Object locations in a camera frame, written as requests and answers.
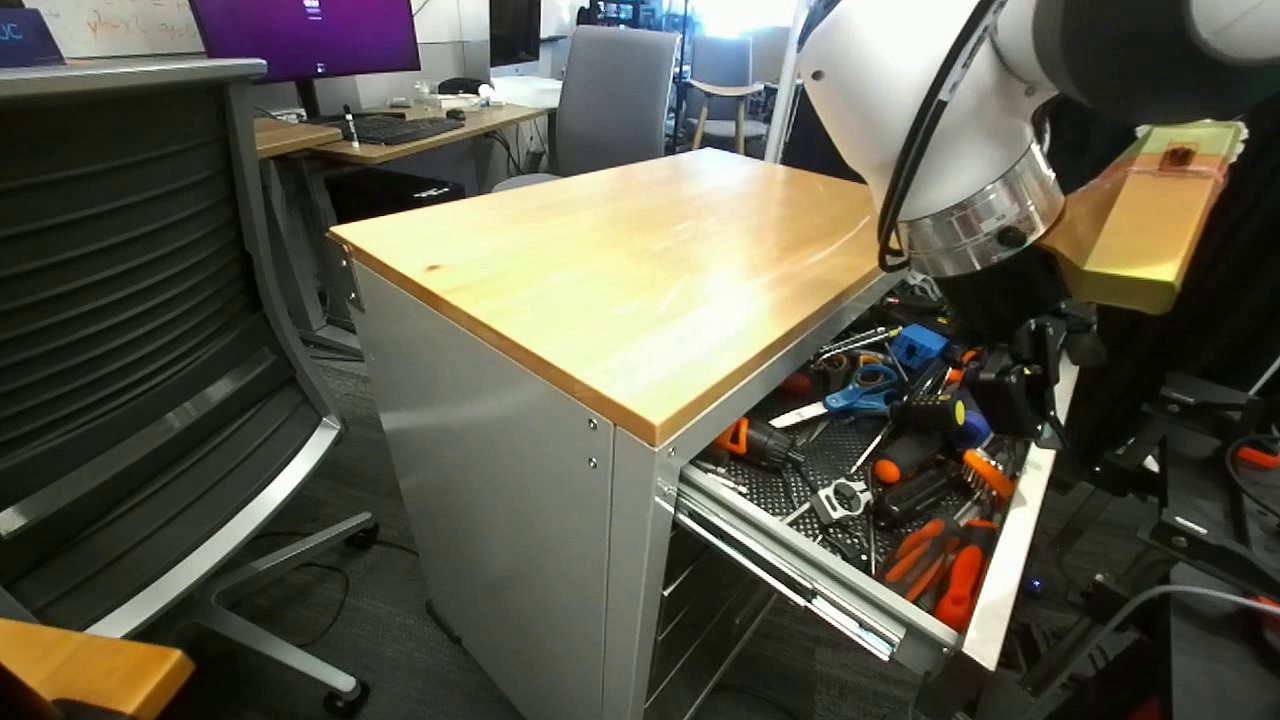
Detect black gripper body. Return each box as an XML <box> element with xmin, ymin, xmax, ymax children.
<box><xmin>933</xmin><ymin>236</ymin><xmax>1081</xmax><ymax>362</ymax></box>

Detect grey metal tool drawer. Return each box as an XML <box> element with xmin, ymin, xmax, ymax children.
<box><xmin>656</xmin><ymin>272</ymin><xmax>1088</xmax><ymax>677</ymax></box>

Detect orange black screwdriver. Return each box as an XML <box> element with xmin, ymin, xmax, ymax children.
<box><xmin>866</xmin><ymin>427</ymin><xmax>939</xmax><ymax>491</ymax></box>

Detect blue plastic block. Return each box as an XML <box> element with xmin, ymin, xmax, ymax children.
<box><xmin>882</xmin><ymin>322</ymin><xmax>956</xmax><ymax>380</ymax></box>

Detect yellow wooden board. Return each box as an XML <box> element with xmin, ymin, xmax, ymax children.
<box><xmin>1039</xmin><ymin>117</ymin><xmax>1252</xmax><ymax>322</ymax></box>

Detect silver ratchet wrench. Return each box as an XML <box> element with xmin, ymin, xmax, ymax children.
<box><xmin>806</xmin><ymin>473</ymin><xmax>880</xmax><ymax>527</ymax></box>

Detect black curtain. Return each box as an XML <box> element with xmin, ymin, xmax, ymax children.
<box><xmin>778</xmin><ymin>76</ymin><xmax>1280</xmax><ymax>452</ymax></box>

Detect black equipment stand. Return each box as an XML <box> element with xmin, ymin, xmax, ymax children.
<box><xmin>1051</xmin><ymin>357</ymin><xmax>1280</xmax><ymax>720</ymax></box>

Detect small orange black tool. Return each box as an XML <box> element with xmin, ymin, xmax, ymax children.
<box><xmin>712</xmin><ymin>418</ymin><xmax>754</xmax><ymax>466</ymax></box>

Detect chair with wooden arms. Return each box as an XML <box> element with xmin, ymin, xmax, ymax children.
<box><xmin>680</xmin><ymin>28</ymin><xmax>803</xmax><ymax>159</ymax></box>

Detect grey upholstered chair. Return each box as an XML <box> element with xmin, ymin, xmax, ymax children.
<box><xmin>493</xmin><ymin>19</ymin><xmax>682</xmax><ymax>196</ymax></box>

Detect grey cabinet with wooden top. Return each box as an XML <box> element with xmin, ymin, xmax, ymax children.
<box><xmin>329</xmin><ymin>143</ymin><xmax>925</xmax><ymax>720</ymax></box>

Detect dark computer monitor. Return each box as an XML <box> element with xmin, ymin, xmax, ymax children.
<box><xmin>483</xmin><ymin>0</ymin><xmax>546</xmax><ymax>73</ymax></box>

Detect wooden office desk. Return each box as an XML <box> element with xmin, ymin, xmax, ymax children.
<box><xmin>252</xmin><ymin>100</ymin><xmax>560</xmax><ymax>175</ymax></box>

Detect black keyboard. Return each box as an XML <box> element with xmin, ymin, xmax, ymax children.
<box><xmin>344</xmin><ymin>114</ymin><xmax>467</xmax><ymax>150</ymax></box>

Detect monitor with purple screen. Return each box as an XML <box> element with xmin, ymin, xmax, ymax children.
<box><xmin>187</xmin><ymin>0</ymin><xmax>425</xmax><ymax>87</ymax></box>

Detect black mesh office chair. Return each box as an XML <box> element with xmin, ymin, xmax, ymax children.
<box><xmin>0</xmin><ymin>58</ymin><xmax>384</xmax><ymax>720</ymax></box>

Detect wooden armrest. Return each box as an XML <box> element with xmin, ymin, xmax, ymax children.
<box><xmin>0</xmin><ymin>617</ymin><xmax>200</xmax><ymax>720</ymax></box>

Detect purple laptop screen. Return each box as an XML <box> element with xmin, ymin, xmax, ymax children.
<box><xmin>0</xmin><ymin>5</ymin><xmax>66</xmax><ymax>73</ymax></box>

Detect blue handled tool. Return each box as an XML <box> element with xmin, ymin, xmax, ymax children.
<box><xmin>956</xmin><ymin>403</ymin><xmax>1000</xmax><ymax>452</ymax></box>

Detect short orange tool handle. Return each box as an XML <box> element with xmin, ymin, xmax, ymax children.
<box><xmin>956</xmin><ymin>443</ymin><xmax>1021</xmax><ymax>509</ymax></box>

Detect blue handled scissors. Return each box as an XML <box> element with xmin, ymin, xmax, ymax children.
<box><xmin>763</xmin><ymin>362</ymin><xmax>913</xmax><ymax>438</ymax></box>

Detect orange handled pliers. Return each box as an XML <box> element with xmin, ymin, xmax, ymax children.
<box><xmin>880</xmin><ymin>512</ymin><xmax>956</xmax><ymax>599</ymax></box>

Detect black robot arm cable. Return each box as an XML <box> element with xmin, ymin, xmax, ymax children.
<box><xmin>872</xmin><ymin>0</ymin><xmax>1009</xmax><ymax>272</ymax></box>

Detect orange handled tool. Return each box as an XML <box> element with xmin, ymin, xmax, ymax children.
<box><xmin>928</xmin><ymin>541</ymin><xmax>993</xmax><ymax>636</ymax></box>

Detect grey cable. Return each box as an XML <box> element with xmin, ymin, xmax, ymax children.
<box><xmin>1037</xmin><ymin>577</ymin><xmax>1280</xmax><ymax>712</ymax></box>

